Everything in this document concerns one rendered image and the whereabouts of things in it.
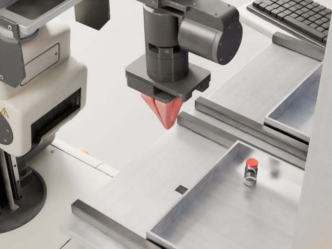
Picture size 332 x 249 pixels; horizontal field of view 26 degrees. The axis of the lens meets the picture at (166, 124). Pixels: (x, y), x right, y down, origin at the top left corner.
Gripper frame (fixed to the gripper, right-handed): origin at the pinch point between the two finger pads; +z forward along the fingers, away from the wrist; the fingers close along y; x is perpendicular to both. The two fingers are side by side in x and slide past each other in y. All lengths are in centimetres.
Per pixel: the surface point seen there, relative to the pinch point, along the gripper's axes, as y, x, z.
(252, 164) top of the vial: 5.8, 14.4, 15.8
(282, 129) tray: 4.1, 27.4, 18.2
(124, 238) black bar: -2.4, -8.7, 18.4
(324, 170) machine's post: 29.2, -12.7, -16.6
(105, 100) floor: -108, 97, 107
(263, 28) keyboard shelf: -25, 69, 29
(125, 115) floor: -96, 94, 107
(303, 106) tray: 2.5, 38.0, 20.6
